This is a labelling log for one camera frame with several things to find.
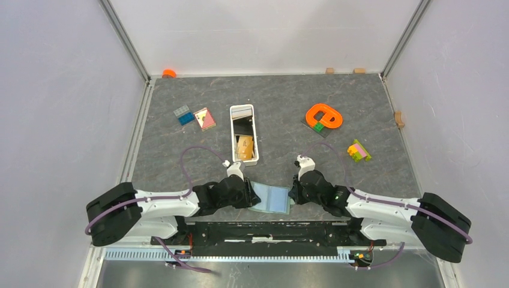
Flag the green card holder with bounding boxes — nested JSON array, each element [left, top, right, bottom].
[[249, 182, 293, 215]]

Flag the black VIP card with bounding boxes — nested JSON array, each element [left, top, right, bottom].
[[232, 117, 254, 136]]

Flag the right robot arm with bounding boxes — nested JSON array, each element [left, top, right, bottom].
[[288, 170, 472, 263]]

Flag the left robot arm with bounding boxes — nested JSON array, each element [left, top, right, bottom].
[[85, 175, 261, 247]]

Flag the gold cards in tray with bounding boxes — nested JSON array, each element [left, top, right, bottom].
[[236, 135, 254, 161]]

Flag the white rectangular tray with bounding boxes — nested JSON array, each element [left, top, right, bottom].
[[229, 104, 259, 166]]

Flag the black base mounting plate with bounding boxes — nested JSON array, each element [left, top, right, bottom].
[[164, 221, 387, 247]]

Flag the green lego brick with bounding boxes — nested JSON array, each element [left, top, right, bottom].
[[313, 122, 325, 133]]

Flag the pink yellow green brick stack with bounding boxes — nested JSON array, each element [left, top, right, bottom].
[[347, 139, 372, 163]]

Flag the orange curved track piece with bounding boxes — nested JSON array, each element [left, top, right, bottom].
[[304, 103, 343, 129]]

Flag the pink wooden block puzzle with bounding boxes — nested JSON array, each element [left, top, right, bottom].
[[194, 107, 216, 131]]

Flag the blue grey lego bricks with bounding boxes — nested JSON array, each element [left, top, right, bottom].
[[173, 105, 195, 126]]

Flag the curved wooden piece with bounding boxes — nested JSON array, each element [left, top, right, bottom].
[[394, 111, 405, 129]]

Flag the wooden block right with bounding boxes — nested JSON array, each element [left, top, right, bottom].
[[353, 68, 366, 74]]

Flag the orange tape roll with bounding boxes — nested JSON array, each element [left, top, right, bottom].
[[161, 69, 176, 78]]

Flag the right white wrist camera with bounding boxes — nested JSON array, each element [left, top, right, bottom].
[[294, 155, 315, 180]]

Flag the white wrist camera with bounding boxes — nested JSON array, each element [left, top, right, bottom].
[[294, 155, 315, 180], [222, 160, 245, 180]]

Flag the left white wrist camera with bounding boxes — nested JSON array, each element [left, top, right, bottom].
[[222, 160, 245, 180]]

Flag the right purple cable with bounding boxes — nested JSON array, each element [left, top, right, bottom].
[[300, 142, 474, 245]]

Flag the purple cable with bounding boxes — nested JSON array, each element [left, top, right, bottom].
[[84, 146, 227, 236], [300, 142, 474, 245]]

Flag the aluminium frame rail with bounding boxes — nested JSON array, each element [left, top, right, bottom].
[[88, 240, 368, 265]]

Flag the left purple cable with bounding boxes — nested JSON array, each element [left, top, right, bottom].
[[84, 146, 227, 236]]

